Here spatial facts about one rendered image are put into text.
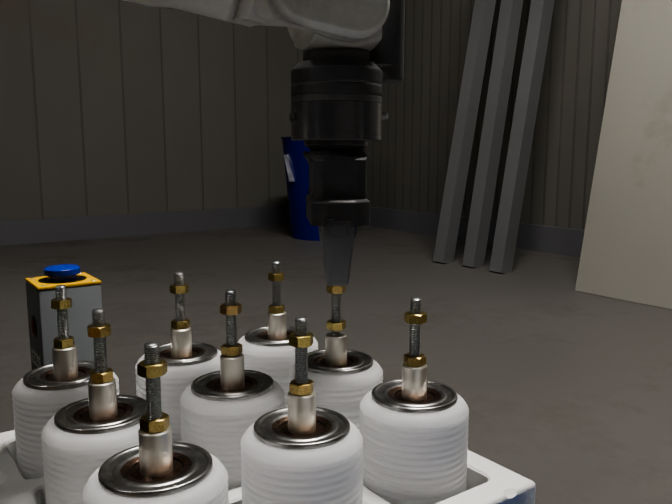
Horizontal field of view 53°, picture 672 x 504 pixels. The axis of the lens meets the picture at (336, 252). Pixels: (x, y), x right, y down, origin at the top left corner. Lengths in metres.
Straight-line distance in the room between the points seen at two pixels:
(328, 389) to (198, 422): 0.13
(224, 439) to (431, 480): 0.18
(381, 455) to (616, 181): 1.86
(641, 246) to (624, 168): 0.26
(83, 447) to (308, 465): 0.17
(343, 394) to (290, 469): 0.17
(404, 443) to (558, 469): 0.54
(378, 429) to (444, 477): 0.07
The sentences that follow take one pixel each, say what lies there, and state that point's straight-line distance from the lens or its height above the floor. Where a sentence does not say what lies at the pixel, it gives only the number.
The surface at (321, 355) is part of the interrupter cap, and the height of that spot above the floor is 0.25.
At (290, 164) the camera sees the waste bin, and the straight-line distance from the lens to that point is 3.51.
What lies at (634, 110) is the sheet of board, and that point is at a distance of 2.38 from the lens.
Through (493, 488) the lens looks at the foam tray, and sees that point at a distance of 0.63.
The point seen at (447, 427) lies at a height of 0.24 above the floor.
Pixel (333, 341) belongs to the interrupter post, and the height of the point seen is 0.28.
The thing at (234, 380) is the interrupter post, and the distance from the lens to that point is 0.63.
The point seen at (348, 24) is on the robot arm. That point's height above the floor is 0.58.
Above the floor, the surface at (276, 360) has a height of 0.24.
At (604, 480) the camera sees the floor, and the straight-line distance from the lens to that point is 1.09.
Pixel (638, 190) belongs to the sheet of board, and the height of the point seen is 0.34.
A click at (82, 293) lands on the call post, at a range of 0.84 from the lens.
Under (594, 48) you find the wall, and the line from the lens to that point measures 3.15.
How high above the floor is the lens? 0.47
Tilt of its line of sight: 9 degrees down
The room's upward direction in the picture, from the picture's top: straight up
